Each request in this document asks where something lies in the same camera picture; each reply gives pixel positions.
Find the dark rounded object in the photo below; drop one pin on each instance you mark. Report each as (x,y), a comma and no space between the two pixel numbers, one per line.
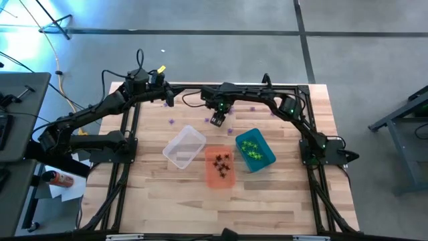
(229,235)

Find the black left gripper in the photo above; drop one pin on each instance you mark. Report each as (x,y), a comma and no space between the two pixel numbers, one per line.
(147,85)

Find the grey desk with keyboard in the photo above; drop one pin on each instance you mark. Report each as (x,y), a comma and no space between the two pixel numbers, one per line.
(30,127)

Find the black caster wheel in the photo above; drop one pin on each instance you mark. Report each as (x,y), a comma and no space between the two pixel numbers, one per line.
(33,227)

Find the clear plastic bin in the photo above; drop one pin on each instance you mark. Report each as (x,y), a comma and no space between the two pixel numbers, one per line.
(184,147)

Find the orange plastic bin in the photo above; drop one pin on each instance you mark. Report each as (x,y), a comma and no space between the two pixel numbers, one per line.
(220,184)

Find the grey desk with mouse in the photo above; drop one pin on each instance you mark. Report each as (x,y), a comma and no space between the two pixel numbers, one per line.
(15,207)

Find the teal plastic bin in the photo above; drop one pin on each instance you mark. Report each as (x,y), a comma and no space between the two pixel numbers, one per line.
(267,163)

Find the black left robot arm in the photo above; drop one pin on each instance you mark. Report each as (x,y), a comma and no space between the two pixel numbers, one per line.
(100,105)

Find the orange spray can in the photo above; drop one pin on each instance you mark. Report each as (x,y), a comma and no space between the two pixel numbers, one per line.
(60,179)

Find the white bracket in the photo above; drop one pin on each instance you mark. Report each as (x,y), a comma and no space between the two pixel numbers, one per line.
(123,237)
(311,238)

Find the black table clamp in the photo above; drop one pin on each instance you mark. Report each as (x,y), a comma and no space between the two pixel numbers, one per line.
(266,78)

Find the black beam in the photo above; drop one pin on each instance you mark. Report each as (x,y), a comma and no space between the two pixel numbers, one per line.
(57,164)

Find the black keyboard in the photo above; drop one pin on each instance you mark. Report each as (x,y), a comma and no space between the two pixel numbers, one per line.
(5,132)

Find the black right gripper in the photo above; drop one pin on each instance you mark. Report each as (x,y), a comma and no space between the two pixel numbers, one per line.
(219,95)

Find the black metal table frame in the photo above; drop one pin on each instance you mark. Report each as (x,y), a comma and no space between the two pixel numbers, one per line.
(100,158)

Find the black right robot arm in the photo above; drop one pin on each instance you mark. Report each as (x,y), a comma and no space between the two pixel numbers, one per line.
(261,95)

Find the yellow tag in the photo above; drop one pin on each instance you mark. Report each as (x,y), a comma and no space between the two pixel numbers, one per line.
(161,69)

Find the white paper sheets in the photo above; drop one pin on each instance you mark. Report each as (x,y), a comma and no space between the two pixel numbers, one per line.
(72,192)

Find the black tripod stand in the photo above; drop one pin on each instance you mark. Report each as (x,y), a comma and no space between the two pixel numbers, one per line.
(54,22)

